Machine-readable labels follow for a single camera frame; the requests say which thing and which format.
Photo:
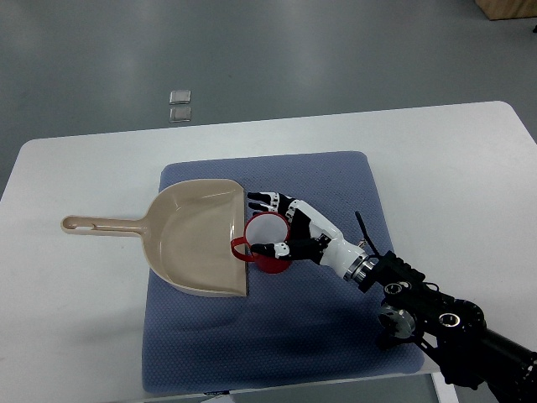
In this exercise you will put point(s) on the metal floor plate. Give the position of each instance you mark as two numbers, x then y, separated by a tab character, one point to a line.
179	114
177	97

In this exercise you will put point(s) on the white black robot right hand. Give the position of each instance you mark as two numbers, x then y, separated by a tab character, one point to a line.
312	236

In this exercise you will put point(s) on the beige plastic dustpan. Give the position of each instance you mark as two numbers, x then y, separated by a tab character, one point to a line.
186	236

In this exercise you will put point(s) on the blue textured mat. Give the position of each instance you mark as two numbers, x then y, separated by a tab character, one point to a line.
303	325

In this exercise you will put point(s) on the white table leg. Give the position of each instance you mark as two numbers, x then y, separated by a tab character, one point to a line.
445	393

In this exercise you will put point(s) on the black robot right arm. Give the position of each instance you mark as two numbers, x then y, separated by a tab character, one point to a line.
452	332

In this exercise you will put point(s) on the lower metal floor plate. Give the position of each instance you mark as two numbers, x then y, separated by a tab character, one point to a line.
179	114

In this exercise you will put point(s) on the red mug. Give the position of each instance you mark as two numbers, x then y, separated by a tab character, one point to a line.
263	227

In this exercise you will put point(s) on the wooden box corner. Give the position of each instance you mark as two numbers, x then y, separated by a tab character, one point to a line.
507	9

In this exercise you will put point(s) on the upper metal floor plate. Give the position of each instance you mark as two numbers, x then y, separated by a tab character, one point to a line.
177	97

